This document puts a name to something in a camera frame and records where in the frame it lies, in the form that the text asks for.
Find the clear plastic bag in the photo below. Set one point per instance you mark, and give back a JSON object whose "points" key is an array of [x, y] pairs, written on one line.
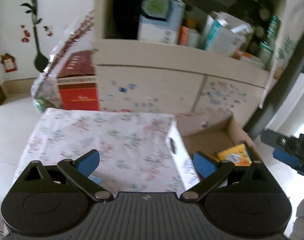
{"points": [[78, 36]]}

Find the red brown cardboard box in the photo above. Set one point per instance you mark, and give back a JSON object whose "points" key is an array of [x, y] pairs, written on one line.
{"points": [[77, 83]]}

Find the white jar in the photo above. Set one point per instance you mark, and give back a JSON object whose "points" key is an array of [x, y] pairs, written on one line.
{"points": [[192, 38]]}

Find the yellow cracker snack packet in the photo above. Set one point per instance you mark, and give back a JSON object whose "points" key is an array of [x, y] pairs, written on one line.
{"points": [[237, 154]]}

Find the green glass bottle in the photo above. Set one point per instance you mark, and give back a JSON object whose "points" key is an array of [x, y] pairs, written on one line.
{"points": [[267, 45]]}

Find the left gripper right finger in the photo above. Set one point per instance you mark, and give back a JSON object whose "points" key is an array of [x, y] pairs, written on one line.
{"points": [[213, 172]]}

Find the plant print hanging cloth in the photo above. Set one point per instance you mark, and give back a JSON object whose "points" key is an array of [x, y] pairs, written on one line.
{"points": [[290, 32]]}

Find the blue white carton box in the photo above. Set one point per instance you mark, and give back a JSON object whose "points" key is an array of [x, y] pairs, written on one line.
{"points": [[160, 21]]}

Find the right gloved hand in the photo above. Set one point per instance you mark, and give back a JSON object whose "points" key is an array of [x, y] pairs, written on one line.
{"points": [[298, 226]]}

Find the cream cabinet with stickers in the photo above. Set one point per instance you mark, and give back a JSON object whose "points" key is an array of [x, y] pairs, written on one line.
{"points": [[138, 76]]}

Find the white refrigerator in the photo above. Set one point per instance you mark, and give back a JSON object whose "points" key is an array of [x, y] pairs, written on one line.
{"points": [[282, 99]]}

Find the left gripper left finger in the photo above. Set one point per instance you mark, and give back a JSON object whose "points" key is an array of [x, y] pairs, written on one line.
{"points": [[77, 173]]}

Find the white open paper box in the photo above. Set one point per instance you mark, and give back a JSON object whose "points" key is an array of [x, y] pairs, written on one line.
{"points": [[224, 34]]}

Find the open cardboard box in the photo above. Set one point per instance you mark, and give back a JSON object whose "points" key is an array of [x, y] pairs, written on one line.
{"points": [[209, 132]]}

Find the floral white tablecloth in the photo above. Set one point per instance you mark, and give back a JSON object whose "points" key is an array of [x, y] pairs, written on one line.
{"points": [[133, 152]]}

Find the light blue snack packet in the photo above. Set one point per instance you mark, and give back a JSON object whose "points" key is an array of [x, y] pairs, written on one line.
{"points": [[95, 179]]}

